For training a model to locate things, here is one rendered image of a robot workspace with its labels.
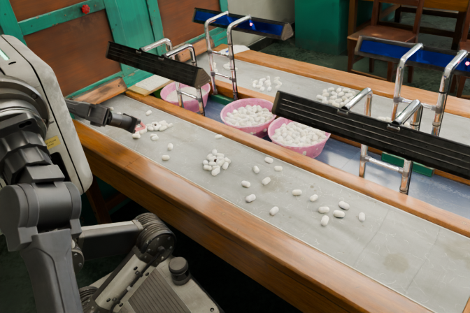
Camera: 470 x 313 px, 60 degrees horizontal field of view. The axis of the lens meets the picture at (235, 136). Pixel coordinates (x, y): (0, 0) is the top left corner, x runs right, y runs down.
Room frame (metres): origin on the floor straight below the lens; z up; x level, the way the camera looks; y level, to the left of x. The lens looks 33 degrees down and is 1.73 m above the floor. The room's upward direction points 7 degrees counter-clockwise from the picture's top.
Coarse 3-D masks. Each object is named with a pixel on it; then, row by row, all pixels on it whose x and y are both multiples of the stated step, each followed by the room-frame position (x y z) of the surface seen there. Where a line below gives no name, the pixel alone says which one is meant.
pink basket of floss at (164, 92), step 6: (174, 84) 2.07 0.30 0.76; (162, 90) 1.99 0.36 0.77; (162, 96) 1.94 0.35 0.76; (204, 96) 1.89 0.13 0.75; (168, 102) 1.88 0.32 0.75; (174, 102) 1.84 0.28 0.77; (186, 102) 1.83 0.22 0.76; (192, 102) 1.85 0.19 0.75; (204, 102) 1.90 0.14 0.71; (186, 108) 1.85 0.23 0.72; (192, 108) 1.86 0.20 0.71; (198, 108) 1.88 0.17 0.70
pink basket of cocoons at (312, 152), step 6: (276, 120) 1.55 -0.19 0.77; (282, 120) 1.57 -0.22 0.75; (270, 126) 1.51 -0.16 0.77; (276, 126) 1.54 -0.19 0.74; (270, 132) 1.48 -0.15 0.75; (276, 144) 1.39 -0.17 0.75; (282, 144) 1.36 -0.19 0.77; (318, 144) 1.33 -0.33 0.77; (324, 144) 1.38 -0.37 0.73; (294, 150) 1.34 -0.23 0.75; (300, 150) 1.33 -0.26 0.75; (306, 150) 1.33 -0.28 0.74; (312, 150) 1.34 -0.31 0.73; (318, 150) 1.36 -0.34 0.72; (312, 156) 1.36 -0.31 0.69
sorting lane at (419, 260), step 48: (144, 144) 1.53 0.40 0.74; (192, 144) 1.48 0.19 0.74; (240, 144) 1.44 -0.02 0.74; (240, 192) 1.13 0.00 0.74; (288, 192) 1.10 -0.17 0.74; (336, 192) 1.07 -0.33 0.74; (336, 240) 0.85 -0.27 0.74; (384, 240) 0.83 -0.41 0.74; (432, 240) 0.81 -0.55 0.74; (432, 288) 0.65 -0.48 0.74
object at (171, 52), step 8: (160, 40) 1.77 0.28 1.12; (168, 40) 1.79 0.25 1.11; (144, 48) 1.70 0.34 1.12; (168, 48) 1.80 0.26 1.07; (176, 48) 1.64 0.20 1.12; (184, 48) 1.65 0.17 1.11; (192, 48) 1.69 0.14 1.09; (168, 56) 1.59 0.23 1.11; (192, 56) 1.69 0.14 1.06; (192, 64) 1.69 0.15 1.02; (176, 88) 1.80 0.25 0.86; (200, 88) 1.69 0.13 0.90; (192, 96) 1.73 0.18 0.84; (200, 96) 1.69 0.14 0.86; (200, 104) 1.69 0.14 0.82; (200, 112) 1.70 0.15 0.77
